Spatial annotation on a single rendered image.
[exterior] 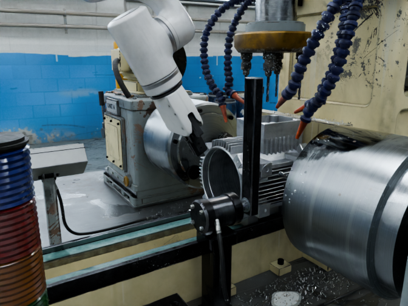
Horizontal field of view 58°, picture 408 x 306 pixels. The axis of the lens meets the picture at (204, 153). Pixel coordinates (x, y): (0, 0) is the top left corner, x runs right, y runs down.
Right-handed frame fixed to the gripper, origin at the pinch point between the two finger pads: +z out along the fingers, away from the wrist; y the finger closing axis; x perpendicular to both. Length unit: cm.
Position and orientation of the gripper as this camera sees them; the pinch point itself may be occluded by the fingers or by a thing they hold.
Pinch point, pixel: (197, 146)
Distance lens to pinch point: 83.6
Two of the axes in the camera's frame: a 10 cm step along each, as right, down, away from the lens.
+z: 4.2, 7.7, 4.7
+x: 7.3, -6.0, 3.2
